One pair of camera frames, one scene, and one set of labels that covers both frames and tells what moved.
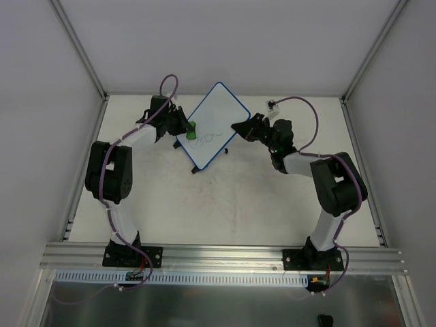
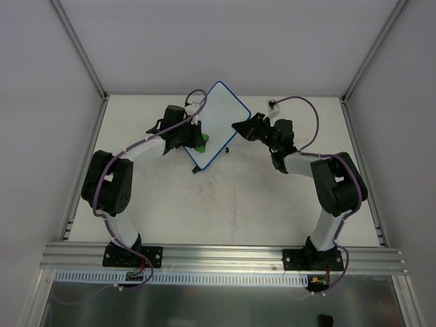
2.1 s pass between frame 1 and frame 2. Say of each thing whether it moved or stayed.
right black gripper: stayed
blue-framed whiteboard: stayed
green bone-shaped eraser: moved
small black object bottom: stayed
